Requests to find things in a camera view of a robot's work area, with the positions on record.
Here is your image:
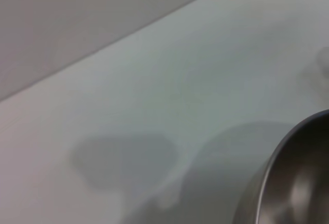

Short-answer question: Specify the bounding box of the stainless steel mixing bowl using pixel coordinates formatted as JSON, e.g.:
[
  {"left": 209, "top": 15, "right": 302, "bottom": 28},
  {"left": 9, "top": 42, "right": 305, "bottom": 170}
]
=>
[{"left": 232, "top": 109, "right": 329, "bottom": 224}]

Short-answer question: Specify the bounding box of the clear plastic measuring cup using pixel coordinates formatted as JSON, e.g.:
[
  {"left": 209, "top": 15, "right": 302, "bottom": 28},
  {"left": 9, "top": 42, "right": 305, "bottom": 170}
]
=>
[{"left": 316, "top": 46, "right": 329, "bottom": 76}]

